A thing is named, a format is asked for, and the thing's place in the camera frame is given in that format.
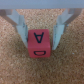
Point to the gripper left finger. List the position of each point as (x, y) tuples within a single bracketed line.
[(19, 24)]

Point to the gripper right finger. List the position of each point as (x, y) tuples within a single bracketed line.
[(62, 26)]

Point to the pink block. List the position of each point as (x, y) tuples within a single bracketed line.
[(38, 42)]

